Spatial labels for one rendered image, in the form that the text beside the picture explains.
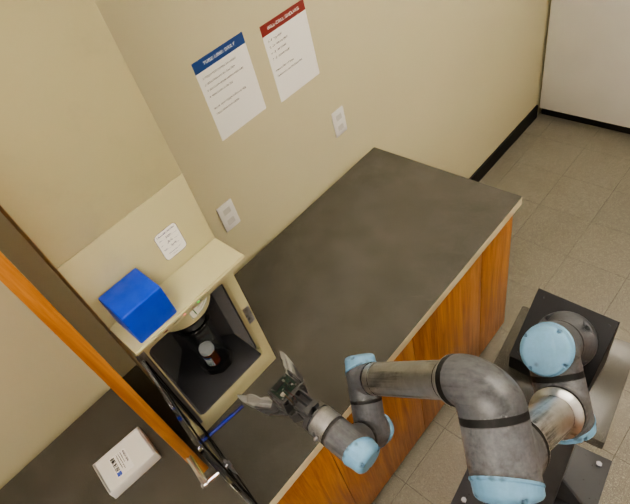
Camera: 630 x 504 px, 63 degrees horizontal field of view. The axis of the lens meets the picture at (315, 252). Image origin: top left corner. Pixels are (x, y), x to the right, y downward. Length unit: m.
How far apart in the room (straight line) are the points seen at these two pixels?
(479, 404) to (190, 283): 0.67
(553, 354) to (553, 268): 1.82
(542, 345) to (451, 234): 0.75
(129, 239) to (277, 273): 0.88
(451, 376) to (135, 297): 0.64
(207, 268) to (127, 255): 0.18
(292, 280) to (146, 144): 0.95
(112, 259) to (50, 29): 0.45
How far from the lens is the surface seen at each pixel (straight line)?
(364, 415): 1.24
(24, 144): 1.01
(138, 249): 1.18
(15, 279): 0.99
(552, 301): 1.52
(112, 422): 1.85
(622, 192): 3.59
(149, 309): 1.12
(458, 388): 0.94
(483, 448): 0.93
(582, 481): 2.51
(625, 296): 3.04
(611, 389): 1.63
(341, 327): 1.72
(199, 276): 1.22
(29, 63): 0.99
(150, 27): 1.58
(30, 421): 1.89
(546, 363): 1.30
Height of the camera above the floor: 2.34
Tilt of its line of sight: 45 degrees down
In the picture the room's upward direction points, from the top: 18 degrees counter-clockwise
